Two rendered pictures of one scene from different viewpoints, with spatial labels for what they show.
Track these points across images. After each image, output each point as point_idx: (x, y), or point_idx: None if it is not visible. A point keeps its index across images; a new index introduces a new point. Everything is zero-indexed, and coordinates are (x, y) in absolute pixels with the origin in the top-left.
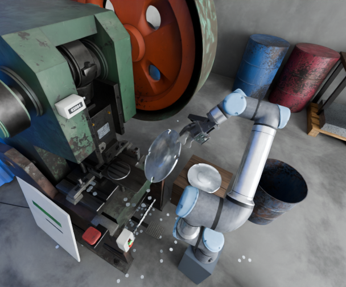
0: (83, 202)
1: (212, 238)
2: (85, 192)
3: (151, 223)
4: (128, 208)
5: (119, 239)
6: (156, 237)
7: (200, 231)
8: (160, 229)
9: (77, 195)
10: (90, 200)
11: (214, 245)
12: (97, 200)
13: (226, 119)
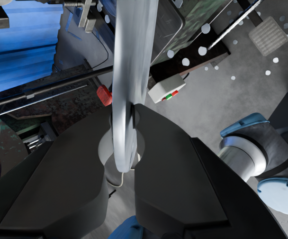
0: (98, 31)
1: (276, 198)
2: (97, 12)
3: (267, 22)
4: (173, 44)
5: (149, 94)
6: (263, 52)
7: (263, 172)
8: (279, 40)
9: (84, 22)
10: (104, 32)
11: (273, 205)
12: (112, 35)
13: None
